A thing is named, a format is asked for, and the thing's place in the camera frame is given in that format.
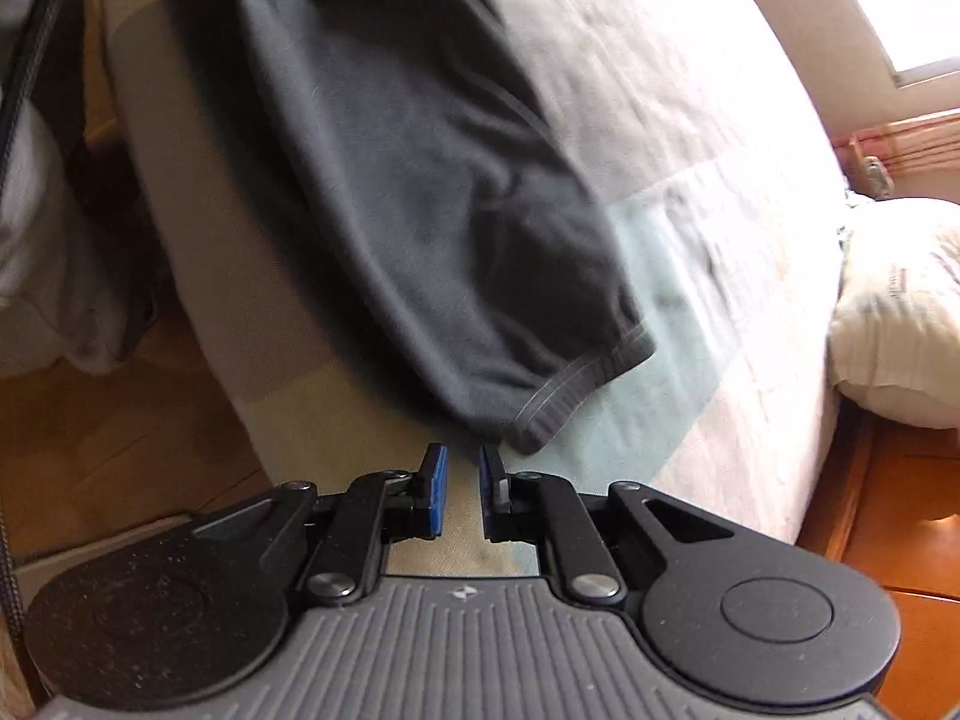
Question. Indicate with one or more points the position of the person's grey trouser leg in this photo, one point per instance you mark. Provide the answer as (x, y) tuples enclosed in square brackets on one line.
[(45, 255)]

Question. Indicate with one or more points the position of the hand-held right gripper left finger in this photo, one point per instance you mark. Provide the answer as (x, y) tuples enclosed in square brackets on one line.
[(435, 495)]

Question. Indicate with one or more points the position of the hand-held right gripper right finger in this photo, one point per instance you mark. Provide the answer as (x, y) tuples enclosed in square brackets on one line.
[(493, 499)]

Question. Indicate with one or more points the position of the dark grey pants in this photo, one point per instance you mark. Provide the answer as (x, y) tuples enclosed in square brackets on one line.
[(420, 202)]

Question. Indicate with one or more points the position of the window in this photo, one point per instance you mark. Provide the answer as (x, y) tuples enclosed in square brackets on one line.
[(915, 7)]

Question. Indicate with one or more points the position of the pink checked curtain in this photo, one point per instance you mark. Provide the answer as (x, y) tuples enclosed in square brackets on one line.
[(922, 150)]

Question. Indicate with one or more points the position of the beige printed pillow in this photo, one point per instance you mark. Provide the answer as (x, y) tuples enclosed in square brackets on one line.
[(900, 315)]

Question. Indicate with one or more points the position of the wooden headboard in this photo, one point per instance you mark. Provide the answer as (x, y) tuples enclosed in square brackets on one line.
[(900, 540)]

